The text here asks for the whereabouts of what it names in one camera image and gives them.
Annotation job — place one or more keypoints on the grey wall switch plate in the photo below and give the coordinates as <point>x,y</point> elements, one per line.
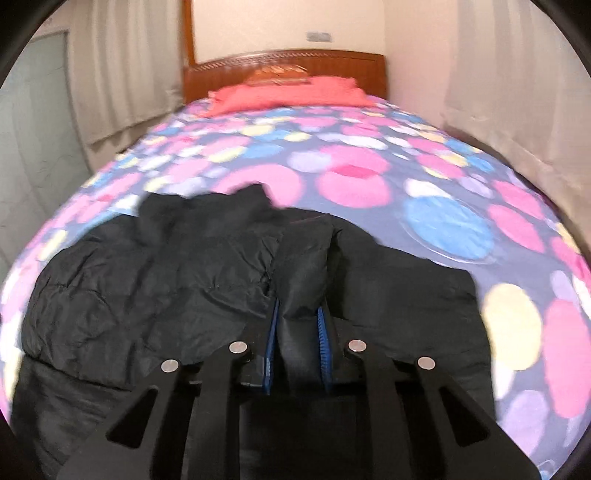
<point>319,37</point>

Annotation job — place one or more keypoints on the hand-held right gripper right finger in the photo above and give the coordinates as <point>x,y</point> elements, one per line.
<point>326,344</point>

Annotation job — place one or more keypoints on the black puffer jacket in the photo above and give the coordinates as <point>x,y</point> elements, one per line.
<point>184,277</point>

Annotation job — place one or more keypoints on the wooden headboard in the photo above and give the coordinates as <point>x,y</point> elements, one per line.
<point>369,76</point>

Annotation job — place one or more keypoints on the red pillow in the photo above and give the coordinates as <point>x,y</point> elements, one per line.
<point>295,97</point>

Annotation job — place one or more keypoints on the white curtain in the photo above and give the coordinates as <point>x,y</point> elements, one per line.
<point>517,92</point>
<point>124,69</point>

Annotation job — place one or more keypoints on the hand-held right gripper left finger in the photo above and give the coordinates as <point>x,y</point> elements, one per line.
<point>271,344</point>

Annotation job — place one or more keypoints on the wooden wall trim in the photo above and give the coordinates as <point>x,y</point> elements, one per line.
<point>188,32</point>

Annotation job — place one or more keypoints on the polka-dot bed quilt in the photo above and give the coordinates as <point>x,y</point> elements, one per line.
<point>369,184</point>

